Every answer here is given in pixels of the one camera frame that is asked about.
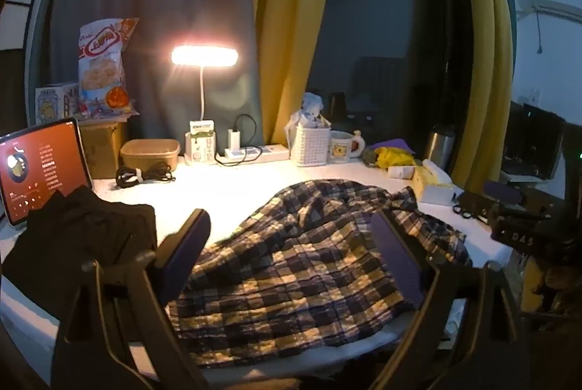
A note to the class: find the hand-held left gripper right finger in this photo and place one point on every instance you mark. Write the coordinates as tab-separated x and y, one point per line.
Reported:
395	256

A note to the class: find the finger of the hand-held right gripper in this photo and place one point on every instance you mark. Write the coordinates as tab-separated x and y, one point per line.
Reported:
502	191

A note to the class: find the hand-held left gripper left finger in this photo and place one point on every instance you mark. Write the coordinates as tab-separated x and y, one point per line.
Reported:
182	251

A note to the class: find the plaid flannel shirt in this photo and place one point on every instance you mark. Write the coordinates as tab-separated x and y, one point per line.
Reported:
295	272

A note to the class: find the black eyeglasses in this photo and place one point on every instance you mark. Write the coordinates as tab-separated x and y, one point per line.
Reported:
470	206

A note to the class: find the black monitor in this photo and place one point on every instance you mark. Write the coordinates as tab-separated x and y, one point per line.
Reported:
532	140

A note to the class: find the yellow tissue box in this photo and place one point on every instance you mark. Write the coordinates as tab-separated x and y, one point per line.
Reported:
434	188

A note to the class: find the steel thermos flask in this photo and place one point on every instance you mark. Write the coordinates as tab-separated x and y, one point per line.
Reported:
440	149

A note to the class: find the small white box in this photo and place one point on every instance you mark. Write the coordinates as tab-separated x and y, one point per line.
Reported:
400	172

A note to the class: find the yellow cloth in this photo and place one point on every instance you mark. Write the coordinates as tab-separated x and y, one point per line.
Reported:
391	158

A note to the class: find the brown paper bowl with lid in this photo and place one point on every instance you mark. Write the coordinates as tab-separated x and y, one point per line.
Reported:
150	153

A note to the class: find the milk carton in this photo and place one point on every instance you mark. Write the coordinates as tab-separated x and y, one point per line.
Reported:
203	142

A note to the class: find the purple folder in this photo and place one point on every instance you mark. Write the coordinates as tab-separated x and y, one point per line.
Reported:
393	144

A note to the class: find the black folded cloth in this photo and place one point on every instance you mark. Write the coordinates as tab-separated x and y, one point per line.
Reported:
68	235

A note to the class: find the white printed mug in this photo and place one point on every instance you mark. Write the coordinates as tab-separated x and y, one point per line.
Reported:
340	148

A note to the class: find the white charger plug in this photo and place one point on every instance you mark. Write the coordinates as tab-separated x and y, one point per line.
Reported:
234	140

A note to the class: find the brown cardboard box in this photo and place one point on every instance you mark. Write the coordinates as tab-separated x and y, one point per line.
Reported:
102	144

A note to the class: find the white power strip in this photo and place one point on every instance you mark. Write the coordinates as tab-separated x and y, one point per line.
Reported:
273	151

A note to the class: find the yellow curtain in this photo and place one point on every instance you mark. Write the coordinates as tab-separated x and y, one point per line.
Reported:
489	54
291	8

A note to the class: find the white woven basket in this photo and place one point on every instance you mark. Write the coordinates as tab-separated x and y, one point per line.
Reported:
310	147

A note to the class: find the tablet with red screen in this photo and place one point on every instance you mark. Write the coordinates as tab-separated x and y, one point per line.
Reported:
36	163

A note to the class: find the dark window pane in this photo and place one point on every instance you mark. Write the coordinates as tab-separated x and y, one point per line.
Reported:
391	31

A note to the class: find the illustrated paper box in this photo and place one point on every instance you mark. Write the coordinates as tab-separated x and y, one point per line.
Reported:
54	101

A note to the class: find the white desk lamp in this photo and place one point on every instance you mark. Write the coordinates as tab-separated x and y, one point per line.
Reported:
204	55

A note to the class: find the snack chip bag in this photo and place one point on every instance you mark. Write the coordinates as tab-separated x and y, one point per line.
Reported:
102	67

